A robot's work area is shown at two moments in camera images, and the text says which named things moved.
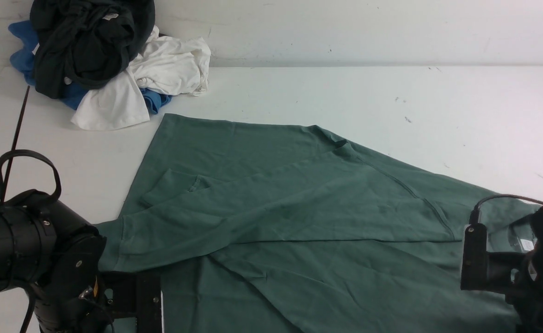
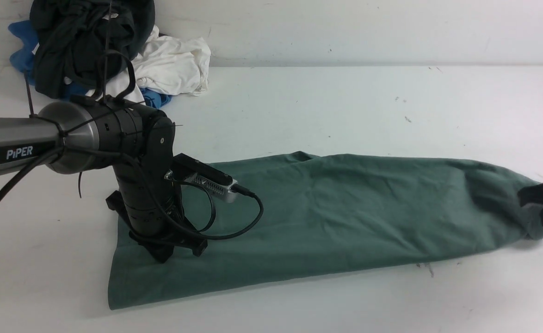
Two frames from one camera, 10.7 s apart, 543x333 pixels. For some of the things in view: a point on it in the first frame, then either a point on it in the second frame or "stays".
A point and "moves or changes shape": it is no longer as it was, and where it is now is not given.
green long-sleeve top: [256, 226] moves or changes shape
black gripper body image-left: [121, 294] → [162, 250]
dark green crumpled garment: [86, 44] stays
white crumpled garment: [176, 66] stays
